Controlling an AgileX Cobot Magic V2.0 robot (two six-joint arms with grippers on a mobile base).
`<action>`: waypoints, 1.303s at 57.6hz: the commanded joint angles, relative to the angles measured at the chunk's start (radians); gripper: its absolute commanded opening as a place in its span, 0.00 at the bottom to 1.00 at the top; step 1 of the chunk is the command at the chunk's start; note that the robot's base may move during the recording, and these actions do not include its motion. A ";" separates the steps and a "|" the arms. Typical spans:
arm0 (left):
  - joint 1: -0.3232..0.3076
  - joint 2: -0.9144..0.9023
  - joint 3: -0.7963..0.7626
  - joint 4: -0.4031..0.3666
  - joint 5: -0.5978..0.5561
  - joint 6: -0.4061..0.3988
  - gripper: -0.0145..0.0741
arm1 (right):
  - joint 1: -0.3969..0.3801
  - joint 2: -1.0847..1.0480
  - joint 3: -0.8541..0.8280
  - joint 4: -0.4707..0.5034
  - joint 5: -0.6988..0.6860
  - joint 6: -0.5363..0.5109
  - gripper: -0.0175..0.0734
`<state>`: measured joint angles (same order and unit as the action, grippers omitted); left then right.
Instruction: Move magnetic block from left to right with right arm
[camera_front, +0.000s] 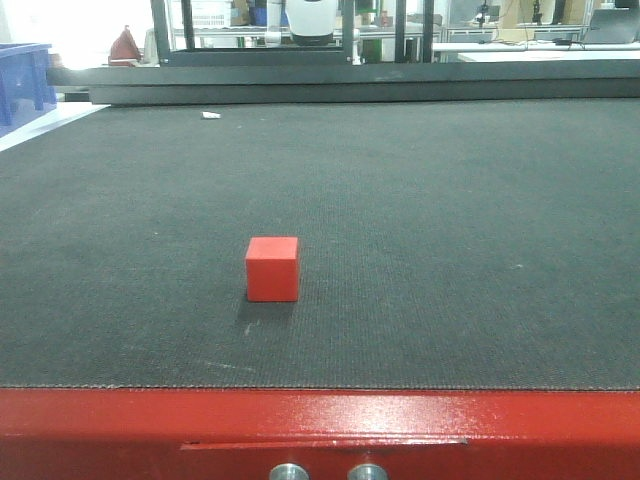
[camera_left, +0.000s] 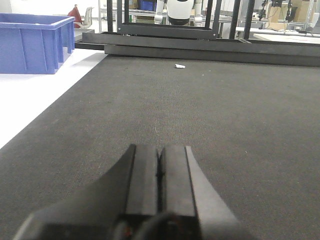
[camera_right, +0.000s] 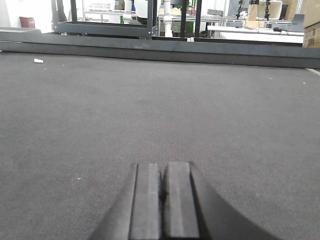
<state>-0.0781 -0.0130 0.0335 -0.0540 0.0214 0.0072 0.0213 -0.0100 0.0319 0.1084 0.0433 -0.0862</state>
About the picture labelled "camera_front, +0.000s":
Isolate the blue plastic crate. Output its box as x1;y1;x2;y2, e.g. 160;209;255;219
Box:
1;43;57;136

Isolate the red magnetic cube block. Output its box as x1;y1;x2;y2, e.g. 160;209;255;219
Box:
245;237;300;302

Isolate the right silver round knob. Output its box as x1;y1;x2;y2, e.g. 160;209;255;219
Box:
347;463;389;480

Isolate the white background table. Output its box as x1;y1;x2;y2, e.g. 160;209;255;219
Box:
433;42;639;63

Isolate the left silver round knob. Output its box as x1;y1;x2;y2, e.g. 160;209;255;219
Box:
269;463;310;480

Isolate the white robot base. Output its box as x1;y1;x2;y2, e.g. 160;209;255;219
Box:
265;0;338;47

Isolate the dark red cloth bag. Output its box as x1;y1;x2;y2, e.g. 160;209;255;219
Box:
108;25;142;67

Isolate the black metal frame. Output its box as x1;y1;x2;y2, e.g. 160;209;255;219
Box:
47;1;639;105

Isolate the silver round knob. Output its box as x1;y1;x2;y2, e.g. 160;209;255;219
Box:
347;463;389;480
269;463;310;480

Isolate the dark grey textured mat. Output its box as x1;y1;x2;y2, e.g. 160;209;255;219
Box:
1;99;639;390

